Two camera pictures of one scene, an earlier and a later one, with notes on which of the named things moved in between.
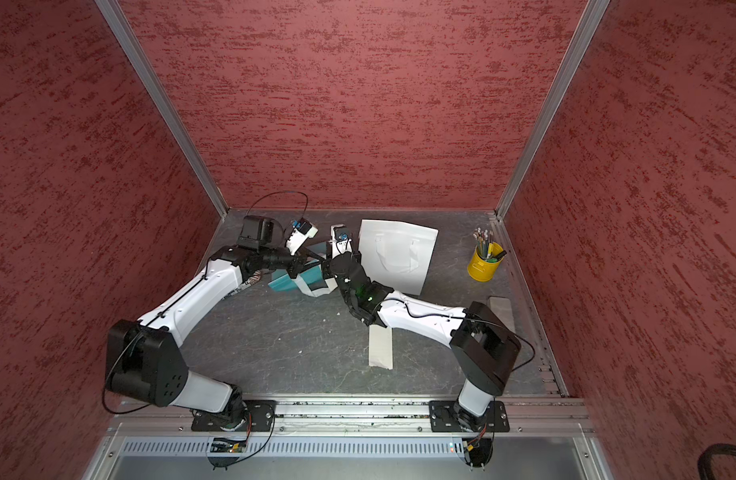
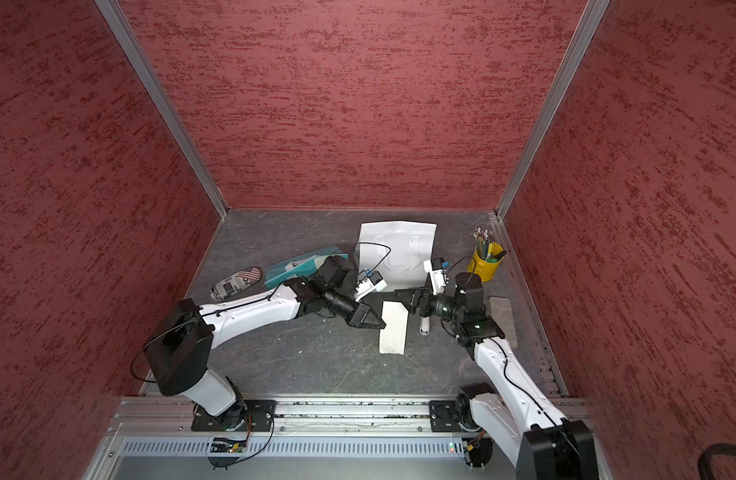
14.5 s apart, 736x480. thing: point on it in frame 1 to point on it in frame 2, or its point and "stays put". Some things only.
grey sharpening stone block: (501, 307) stays put
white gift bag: (396, 253) stays put
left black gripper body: (292, 263) to (357, 314)
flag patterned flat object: (249, 280) stays put
